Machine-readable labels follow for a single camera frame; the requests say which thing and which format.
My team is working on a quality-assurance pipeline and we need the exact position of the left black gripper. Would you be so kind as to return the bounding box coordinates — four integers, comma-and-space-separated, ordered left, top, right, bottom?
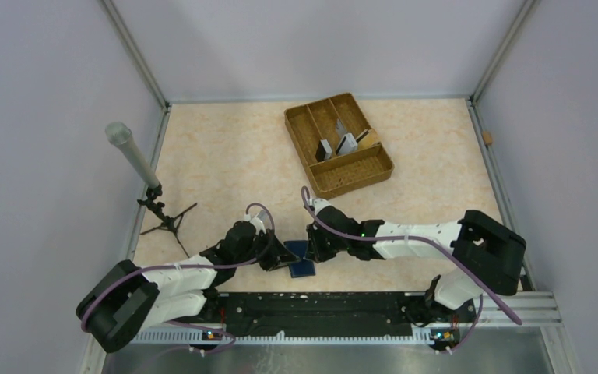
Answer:
234, 228, 299, 271

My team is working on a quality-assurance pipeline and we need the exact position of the navy blue card holder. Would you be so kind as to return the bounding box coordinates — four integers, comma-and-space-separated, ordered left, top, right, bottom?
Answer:
284, 240, 316, 279

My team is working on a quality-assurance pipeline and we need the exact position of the dark grey credit card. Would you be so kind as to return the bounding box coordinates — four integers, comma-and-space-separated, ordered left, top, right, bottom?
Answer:
315, 139, 332, 162

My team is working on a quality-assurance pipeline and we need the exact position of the woven brown divided tray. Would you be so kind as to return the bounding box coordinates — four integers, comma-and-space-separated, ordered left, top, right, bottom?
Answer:
284, 93, 394, 199

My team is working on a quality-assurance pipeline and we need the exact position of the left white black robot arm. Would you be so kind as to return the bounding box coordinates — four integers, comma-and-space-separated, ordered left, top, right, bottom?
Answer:
76, 218, 300, 353

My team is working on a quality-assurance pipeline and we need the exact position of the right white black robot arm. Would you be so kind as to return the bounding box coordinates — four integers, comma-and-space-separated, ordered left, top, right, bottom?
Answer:
304, 199, 526, 324

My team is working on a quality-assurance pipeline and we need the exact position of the silver card in tray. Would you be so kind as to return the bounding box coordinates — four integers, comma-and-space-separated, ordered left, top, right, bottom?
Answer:
336, 132, 358, 156

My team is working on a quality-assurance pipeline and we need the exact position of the gold card in tray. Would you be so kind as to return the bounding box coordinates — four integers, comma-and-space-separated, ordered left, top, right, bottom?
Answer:
356, 129, 380, 150

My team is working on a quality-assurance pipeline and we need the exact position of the small brown block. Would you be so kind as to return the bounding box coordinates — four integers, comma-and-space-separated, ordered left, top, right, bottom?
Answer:
481, 131, 494, 146

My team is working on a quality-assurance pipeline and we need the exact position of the grey microphone on tripod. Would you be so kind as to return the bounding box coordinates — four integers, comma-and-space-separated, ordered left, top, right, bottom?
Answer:
105, 122, 198, 257

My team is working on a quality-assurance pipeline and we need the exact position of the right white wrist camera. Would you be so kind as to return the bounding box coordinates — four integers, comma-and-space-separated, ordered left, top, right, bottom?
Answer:
309, 198, 332, 215

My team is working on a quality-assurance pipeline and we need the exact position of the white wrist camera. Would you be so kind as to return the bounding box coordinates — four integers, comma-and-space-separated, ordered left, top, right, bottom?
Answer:
244, 210, 272, 234
309, 198, 332, 215

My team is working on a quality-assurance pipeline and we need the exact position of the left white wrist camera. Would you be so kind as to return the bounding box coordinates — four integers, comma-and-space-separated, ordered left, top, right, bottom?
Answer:
244, 210, 272, 234

